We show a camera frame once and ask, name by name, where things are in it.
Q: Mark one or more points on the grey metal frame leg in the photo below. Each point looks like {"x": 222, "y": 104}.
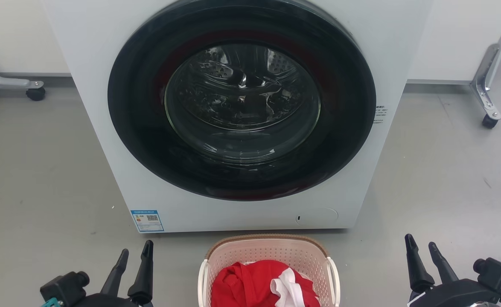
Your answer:
{"x": 3, "y": 80}
{"x": 487, "y": 72}

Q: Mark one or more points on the beige perforated plastic laundry basket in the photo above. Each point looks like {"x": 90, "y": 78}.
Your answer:
{"x": 272, "y": 249}

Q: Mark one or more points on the red garment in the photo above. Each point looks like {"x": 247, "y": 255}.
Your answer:
{"x": 242, "y": 285}

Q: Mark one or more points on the white front-load washing machine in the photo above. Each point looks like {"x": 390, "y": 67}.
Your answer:
{"x": 105, "y": 140}

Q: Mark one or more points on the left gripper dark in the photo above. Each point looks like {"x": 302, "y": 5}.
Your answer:
{"x": 105, "y": 302}

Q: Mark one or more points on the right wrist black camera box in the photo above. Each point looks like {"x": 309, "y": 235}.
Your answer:
{"x": 498, "y": 273}

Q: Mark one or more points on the blue energy label sticker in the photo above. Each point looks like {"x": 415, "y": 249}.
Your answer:
{"x": 148, "y": 221}

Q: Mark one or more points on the round black washing machine door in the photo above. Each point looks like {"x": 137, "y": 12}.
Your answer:
{"x": 344, "y": 128}

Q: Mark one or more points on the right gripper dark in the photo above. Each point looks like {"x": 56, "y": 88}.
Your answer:
{"x": 455, "y": 294}

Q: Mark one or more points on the black caster wheel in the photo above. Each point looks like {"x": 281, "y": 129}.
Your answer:
{"x": 36, "y": 94}
{"x": 490, "y": 122}

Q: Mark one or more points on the white fabric piece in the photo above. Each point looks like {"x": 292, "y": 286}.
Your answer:
{"x": 291, "y": 283}

